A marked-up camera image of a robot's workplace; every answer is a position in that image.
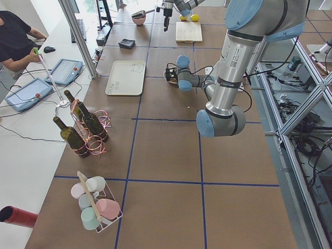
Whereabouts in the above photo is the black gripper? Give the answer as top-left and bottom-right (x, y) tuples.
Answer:
(156, 7), (173, 32)
(165, 66), (178, 82)

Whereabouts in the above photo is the white plate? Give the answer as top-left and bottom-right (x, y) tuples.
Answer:
(163, 71), (177, 85)

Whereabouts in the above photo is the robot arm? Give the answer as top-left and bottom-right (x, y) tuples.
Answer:
(165, 0), (309, 137)
(156, 0), (204, 32)

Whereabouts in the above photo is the white serving tray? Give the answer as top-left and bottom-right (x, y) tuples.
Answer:
(105, 61), (146, 96)

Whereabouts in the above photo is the metal scoop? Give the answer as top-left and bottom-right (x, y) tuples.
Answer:
(131, 9), (155, 19)

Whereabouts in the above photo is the wooden cutting board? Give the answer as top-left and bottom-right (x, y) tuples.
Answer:
(175, 21), (203, 43)

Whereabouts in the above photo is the pink bowl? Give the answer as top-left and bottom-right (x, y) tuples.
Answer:
(132, 16), (146, 26)

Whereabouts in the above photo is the yellow lemon near board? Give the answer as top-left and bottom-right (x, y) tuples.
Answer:
(190, 14), (200, 22)

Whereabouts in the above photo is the grey folded cloth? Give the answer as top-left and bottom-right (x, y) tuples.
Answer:
(118, 38), (135, 49)

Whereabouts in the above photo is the black keyboard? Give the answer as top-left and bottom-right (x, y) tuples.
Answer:
(70, 19), (87, 44)

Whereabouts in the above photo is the dark wine bottle middle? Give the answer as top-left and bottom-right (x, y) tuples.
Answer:
(77, 101), (109, 142)

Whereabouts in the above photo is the dark wine bottle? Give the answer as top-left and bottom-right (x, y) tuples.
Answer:
(64, 90), (83, 123)
(53, 117), (91, 158)
(77, 101), (109, 142)

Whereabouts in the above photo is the dark wine bottle back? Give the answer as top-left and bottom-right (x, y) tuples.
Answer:
(64, 90), (83, 123)

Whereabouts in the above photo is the teach pendant far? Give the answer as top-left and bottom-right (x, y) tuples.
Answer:
(50, 59), (83, 86)

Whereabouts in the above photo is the teach pendant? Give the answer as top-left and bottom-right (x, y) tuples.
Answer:
(5, 78), (53, 112)
(50, 59), (83, 86)

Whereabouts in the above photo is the clear rod with stand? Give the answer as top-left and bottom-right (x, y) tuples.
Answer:
(33, 48), (70, 108)

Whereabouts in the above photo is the dark wine bottle front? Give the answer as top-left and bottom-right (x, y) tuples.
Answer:
(53, 117), (91, 158)

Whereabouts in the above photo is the black computer mouse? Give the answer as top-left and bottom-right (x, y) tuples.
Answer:
(43, 46), (56, 53)

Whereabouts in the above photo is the white cup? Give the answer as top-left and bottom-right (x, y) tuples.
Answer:
(86, 176), (106, 192)

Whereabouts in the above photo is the teach pendant near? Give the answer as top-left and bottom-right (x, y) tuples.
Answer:
(5, 78), (53, 112)

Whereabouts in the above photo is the lilac cup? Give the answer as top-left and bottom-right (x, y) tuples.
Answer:
(71, 183), (86, 200)

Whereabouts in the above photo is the person in black shirt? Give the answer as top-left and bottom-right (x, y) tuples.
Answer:
(1, 10), (48, 72)

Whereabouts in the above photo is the pink cup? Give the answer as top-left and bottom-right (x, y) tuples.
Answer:
(96, 199), (120, 220)

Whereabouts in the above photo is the grey blue cup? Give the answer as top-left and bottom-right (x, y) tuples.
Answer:
(78, 194), (91, 211)

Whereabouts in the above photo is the mint green cup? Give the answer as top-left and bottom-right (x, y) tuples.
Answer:
(80, 207), (100, 230)

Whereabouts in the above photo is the red cylinder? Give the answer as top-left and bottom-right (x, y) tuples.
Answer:
(1, 206), (38, 228)

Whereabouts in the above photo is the aluminium frame post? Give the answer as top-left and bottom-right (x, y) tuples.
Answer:
(58, 0), (98, 79)

